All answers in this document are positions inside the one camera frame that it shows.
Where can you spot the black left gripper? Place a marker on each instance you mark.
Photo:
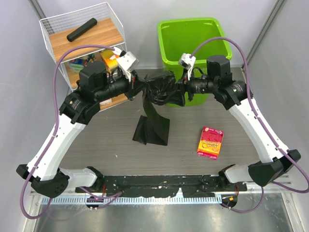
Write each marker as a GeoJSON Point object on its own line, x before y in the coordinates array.
{"type": "Point", "coordinates": [135, 85]}

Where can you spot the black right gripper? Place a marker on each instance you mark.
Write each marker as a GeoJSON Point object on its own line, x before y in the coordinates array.
{"type": "Point", "coordinates": [187, 84]}

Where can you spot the green plastic trash bin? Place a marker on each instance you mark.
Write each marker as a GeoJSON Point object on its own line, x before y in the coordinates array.
{"type": "Point", "coordinates": [180, 36]}

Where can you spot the black trash bag roll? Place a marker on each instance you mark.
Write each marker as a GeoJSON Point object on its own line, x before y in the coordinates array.
{"type": "Point", "coordinates": [82, 29]}

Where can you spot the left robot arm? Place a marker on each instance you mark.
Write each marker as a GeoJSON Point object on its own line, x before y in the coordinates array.
{"type": "Point", "coordinates": [95, 85]}

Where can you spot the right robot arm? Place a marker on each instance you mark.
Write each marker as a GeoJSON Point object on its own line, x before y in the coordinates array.
{"type": "Point", "coordinates": [275, 158]}

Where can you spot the white red small box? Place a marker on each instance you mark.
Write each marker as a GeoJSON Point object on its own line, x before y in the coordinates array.
{"type": "Point", "coordinates": [105, 104]}

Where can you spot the yellow orange sponge pack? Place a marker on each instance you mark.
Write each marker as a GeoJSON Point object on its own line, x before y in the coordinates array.
{"type": "Point", "coordinates": [109, 58]}

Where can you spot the blue green sponge pack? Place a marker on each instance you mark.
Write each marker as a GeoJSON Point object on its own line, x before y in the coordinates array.
{"type": "Point", "coordinates": [77, 64]}

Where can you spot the pink orange sponge package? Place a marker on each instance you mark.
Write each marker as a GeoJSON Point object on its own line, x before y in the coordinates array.
{"type": "Point", "coordinates": [210, 143]}

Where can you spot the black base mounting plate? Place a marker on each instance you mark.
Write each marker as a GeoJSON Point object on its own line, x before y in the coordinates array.
{"type": "Point", "coordinates": [163, 186]}

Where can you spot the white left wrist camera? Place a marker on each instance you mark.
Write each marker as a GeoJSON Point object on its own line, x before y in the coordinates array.
{"type": "Point", "coordinates": [127, 62]}

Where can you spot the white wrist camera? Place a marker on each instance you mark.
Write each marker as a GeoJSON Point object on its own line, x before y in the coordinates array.
{"type": "Point", "coordinates": [127, 62]}
{"type": "Point", "coordinates": [187, 61]}

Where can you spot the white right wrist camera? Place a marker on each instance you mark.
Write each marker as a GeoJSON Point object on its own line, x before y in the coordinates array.
{"type": "Point", "coordinates": [187, 61]}

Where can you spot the grey slotted cable duct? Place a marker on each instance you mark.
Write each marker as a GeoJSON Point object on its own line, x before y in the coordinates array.
{"type": "Point", "coordinates": [178, 199]}

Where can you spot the aluminium frame rail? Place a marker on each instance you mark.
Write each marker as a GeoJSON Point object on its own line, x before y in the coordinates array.
{"type": "Point", "coordinates": [51, 188]}

